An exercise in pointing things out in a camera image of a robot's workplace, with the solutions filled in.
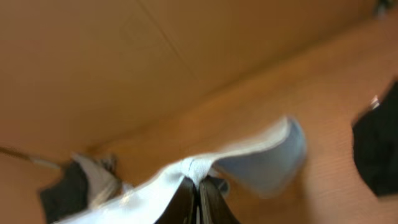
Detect grey folded shorts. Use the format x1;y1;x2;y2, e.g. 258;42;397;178
72;154;134;209

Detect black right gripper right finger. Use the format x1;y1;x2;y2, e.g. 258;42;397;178
198;175;240;224

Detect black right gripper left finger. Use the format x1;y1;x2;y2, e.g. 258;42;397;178
155;177;198;224

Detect black t-shirt pile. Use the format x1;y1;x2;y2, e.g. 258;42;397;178
352;80;397;197

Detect light blue t-shirt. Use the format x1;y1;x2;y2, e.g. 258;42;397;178
64;117;306;224

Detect dark teal folded garment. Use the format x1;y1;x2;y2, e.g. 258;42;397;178
39;162;89;223

